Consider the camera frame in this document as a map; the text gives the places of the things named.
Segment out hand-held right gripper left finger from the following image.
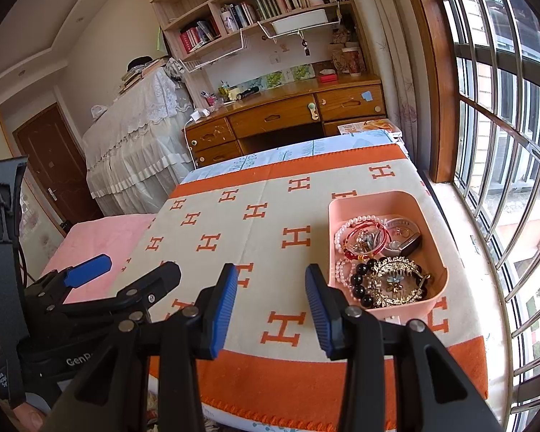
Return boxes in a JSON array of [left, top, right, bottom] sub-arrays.
[[45, 263, 240, 432]]

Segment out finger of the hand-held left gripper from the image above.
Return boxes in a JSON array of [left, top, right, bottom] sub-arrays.
[[116, 260, 182, 320], [63, 254, 113, 289]]

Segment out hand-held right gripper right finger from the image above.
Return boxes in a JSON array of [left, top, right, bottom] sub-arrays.
[[305, 264, 509, 432]]

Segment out red string bracelet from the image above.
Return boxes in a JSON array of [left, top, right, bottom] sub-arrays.
[[344, 222, 390, 260]]

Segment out gold rhinestone hair clip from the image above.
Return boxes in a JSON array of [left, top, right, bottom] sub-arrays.
[[368, 256, 427, 307]]

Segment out pink plastic tray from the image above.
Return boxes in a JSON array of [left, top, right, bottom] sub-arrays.
[[328, 190, 450, 320]]

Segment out person's left hand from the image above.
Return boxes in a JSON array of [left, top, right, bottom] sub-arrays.
[[15, 407, 44, 432]]

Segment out pink blanket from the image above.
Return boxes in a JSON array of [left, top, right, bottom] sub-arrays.
[[40, 213, 157, 305]]

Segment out orange beige printed blanket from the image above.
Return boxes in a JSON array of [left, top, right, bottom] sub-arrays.
[[146, 146, 490, 431]]

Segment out brown wooden door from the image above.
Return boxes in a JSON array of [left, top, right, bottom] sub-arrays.
[[12, 103, 104, 237]]

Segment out pink wrist watch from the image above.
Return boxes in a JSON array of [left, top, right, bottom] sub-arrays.
[[382, 217, 422, 255]]

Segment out white lace covered piano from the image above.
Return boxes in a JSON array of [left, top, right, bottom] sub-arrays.
[[81, 60, 197, 217]]

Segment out colourful magazine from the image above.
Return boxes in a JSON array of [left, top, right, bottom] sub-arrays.
[[337, 119, 404, 138]]

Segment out stack of books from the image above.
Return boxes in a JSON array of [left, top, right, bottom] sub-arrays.
[[116, 58, 170, 95]]

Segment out wooden desk with drawers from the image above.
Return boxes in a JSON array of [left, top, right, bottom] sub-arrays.
[[184, 74, 388, 170]]

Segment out green picture cards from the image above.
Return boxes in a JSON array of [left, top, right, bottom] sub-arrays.
[[258, 63, 316, 89]]

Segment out row of red books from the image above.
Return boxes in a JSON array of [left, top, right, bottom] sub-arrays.
[[179, 20, 221, 53]]

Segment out floral white curtain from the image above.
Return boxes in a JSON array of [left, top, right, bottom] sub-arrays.
[[359, 0, 429, 177]]

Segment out floral patterned jar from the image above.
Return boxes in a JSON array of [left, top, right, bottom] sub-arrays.
[[332, 44, 366, 75]]

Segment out metal window grille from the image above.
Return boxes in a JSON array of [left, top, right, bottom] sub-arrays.
[[425, 0, 540, 432]]

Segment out white oblong tray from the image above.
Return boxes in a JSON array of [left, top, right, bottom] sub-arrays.
[[269, 8, 328, 35]]

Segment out row of upright books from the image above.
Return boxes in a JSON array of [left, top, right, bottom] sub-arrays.
[[220, 0, 348, 32]]

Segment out white pearl bracelet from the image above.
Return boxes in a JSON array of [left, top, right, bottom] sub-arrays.
[[334, 216, 384, 253], [335, 256, 366, 289]]

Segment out black bead bracelet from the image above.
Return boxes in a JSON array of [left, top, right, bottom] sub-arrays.
[[351, 256, 433, 310]]

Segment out white wire basket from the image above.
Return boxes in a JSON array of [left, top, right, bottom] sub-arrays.
[[180, 27, 249, 73]]

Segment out wooden window frame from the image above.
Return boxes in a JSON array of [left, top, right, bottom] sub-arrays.
[[395, 0, 460, 185]]

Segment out white wire rack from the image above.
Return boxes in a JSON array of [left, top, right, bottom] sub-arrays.
[[256, 6, 343, 44]]

